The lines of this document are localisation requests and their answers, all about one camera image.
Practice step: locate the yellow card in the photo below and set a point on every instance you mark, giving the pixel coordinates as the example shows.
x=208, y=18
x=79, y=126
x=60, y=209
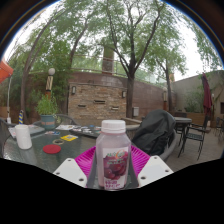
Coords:
x=69, y=137

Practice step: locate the flat round red coaster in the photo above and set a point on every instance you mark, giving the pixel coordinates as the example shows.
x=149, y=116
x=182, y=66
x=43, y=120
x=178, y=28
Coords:
x=52, y=149

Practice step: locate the closed maroon patio umbrella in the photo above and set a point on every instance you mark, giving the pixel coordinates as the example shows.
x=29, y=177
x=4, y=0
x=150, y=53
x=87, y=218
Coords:
x=206, y=95

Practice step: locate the grey wall utility box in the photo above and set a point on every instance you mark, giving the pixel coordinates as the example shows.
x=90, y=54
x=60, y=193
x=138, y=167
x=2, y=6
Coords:
x=135, y=111

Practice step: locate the green plant in blue pot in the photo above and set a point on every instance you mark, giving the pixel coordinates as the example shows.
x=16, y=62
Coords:
x=47, y=108

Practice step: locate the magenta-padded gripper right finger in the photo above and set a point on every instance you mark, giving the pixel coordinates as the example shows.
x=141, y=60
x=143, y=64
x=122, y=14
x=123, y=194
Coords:
x=155, y=170

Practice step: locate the wall lantern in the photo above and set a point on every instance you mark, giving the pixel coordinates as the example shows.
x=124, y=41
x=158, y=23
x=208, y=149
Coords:
x=123, y=94
x=73, y=90

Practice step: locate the black backpack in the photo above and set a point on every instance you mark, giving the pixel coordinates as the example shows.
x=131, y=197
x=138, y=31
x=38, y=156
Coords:
x=153, y=133

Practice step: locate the globe-topped lamp post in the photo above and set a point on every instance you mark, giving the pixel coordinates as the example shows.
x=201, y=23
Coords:
x=165, y=100
x=50, y=83

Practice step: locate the blue yellow striped cone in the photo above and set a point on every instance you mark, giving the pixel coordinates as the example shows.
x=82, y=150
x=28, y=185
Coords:
x=21, y=117

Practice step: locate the silver laptop with stickers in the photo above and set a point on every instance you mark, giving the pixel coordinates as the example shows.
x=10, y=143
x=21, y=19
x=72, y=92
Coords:
x=36, y=130

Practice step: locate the orange canopy tent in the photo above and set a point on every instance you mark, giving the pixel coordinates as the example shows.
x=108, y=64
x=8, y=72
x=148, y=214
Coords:
x=5, y=70

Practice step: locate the pink juice bottle white cap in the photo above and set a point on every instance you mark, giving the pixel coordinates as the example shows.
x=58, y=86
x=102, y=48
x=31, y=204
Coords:
x=113, y=156

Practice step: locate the black metal patio chair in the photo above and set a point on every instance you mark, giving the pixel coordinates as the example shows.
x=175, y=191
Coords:
x=193, y=136

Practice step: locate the white cup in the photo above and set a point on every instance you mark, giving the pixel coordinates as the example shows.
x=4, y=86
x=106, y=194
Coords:
x=23, y=136

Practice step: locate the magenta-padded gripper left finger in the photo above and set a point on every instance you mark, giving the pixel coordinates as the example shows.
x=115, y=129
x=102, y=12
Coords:
x=71, y=171

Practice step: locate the dark round patio table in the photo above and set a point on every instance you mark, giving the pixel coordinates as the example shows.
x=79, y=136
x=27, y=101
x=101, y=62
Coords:
x=182, y=120

